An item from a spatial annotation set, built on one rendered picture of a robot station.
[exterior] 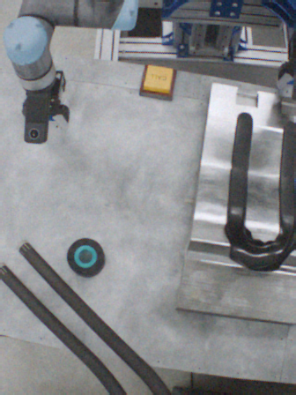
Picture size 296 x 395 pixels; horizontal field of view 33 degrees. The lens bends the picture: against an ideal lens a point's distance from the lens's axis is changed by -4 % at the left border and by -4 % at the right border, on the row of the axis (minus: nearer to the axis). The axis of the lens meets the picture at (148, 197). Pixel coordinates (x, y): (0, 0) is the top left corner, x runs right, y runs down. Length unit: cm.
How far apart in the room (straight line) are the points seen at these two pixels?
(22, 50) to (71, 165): 40
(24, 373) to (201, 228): 114
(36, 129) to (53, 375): 112
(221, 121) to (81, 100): 34
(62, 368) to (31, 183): 92
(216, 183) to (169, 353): 37
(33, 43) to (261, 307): 68
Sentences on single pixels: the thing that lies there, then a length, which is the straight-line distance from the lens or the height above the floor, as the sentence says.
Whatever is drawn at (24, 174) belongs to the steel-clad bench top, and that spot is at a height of 80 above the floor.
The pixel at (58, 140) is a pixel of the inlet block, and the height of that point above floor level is 83.
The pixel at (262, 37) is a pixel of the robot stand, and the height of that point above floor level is 21.
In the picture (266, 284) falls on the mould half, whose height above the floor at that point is 86.
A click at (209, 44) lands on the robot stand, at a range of 186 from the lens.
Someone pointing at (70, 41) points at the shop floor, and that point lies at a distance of 233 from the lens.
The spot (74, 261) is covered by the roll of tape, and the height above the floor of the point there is 83.
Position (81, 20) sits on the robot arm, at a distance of 94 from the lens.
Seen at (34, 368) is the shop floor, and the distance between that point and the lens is 195.
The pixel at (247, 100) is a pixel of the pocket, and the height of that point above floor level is 86.
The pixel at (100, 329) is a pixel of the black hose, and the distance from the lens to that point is 102.
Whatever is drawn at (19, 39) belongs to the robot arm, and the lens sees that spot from 88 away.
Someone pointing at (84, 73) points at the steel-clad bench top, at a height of 80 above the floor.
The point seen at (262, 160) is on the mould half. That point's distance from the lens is 112.
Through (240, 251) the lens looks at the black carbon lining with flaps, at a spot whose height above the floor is 87.
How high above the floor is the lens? 190
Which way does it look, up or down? 73 degrees down
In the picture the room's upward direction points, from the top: 2 degrees clockwise
